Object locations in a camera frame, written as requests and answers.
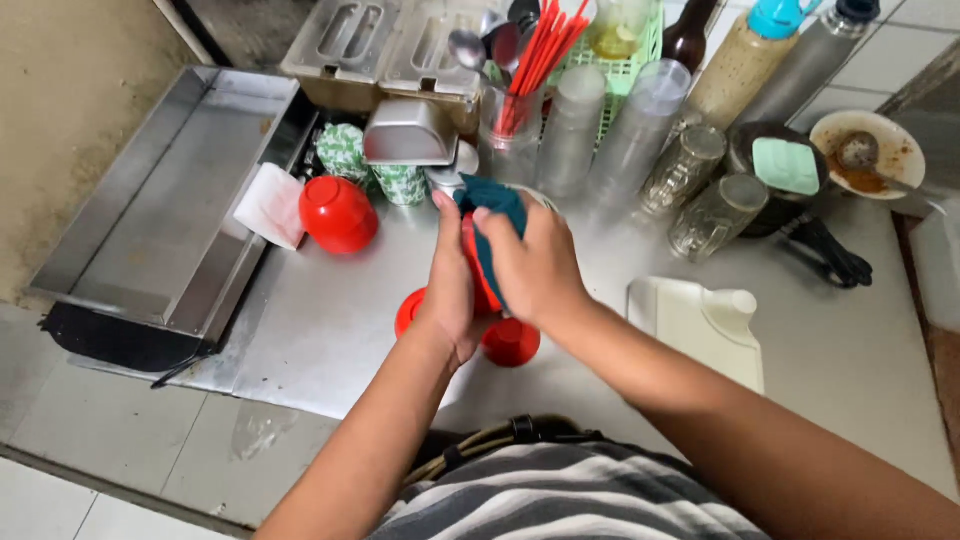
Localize small steel container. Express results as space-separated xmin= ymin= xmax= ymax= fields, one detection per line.
xmin=362 ymin=98 xmax=461 ymax=168

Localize large stainless steel tray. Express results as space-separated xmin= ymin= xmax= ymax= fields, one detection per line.
xmin=27 ymin=64 xmax=321 ymax=355

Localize dirty white bowl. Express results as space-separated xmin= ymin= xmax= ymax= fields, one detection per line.
xmin=807 ymin=109 xmax=928 ymax=202

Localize metal spoon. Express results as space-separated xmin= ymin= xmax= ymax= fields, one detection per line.
xmin=834 ymin=130 xmax=925 ymax=194

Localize black mat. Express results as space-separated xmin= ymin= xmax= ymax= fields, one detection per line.
xmin=39 ymin=300 xmax=220 ymax=375

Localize brown glass bottle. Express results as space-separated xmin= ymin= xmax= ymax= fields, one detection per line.
xmin=661 ymin=0 xmax=723 ymax=75

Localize bunch of red straws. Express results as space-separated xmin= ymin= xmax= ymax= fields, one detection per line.
xmin=494 ymin=0 xmax=594 ymax=138

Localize green plastic basket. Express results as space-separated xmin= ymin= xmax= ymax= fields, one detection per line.
xmin=546 ymin=0 xmax=666 ymax=145

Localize bottle of yellow liquid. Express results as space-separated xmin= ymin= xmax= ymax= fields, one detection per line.
xmin=586 ymin=0 xmax=655 ymax=62

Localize clear glass straw holder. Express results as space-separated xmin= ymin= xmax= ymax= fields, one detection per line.
xmin=477 ymin=78 xmax=546 ymax=186

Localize teal cleaning cloth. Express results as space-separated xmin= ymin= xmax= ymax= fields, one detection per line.
xmin=453 ymin=173 xmax=531 ymax=310

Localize person's left hand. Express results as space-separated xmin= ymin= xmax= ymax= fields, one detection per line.
xmin=411 ymin=189 xmax=490 ymax=369

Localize person's right hand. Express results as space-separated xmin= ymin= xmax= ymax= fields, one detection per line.
xmin=472 ymin=206 xmax=594 ymax=331

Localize steel spoons bunch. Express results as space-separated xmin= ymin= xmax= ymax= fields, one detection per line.
xmin=447 ymin=0 xmax=543 ymax=85

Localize stack of clear plastic cups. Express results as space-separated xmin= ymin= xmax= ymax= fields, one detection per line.
xmin=535 ymin=65 xmax=608 ymax=201
xmin=587 ymin=59 xmax=693 ymax=228

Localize black frying pan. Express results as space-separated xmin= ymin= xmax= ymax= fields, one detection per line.
xmin=723 ymin=121 xmax=876 ymax=291

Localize striped shirt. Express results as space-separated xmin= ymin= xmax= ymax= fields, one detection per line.
xmin=366 ymin=439 xmax=774 ymax=540

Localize steel double-lid condiment box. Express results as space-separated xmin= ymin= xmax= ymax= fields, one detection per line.
xmin=279 ymin=0 xmax=498 ymax=137

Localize tan black waist strap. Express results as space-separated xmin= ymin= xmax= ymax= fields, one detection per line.
xmin=403 ymin=413 xmax=607 ymax=486

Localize mint green sponge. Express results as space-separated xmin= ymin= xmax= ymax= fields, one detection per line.
xmin=751 ymin=136 xmax=822 ymax=198

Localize white pink folded cloth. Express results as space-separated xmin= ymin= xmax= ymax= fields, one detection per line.
xmin=232 ymin=162 xmax=308 ymax=252

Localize green patterned cup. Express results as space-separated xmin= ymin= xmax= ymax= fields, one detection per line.
xmin=370 ymin=162 xmax=429 ymax=208
xmin=315 ymin=123 xmax=375 ymax=189

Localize clear glass mug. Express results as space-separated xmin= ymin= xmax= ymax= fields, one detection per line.
xmin=638 ymin=125 xmax=729 ymax=219
xmin=666 ymin=173 xmax=771 ymax=264

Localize translucent white plastic container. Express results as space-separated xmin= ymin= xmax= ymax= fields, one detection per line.
xmin=908 ymin=198 xmax=960 ymax=336

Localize small round steel cup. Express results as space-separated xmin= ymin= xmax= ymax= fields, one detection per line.
xmin=424 ymin=140 xmax=482 ymax=201

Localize steel bottle with black cap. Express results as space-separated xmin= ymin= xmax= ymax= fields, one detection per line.
xmin=730 ymin=0 xmax=883 ymax=134

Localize sauce bottle with blue cap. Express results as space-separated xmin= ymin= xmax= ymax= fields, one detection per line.
xmin=678 ymin=0 xmax=824 ymax=134

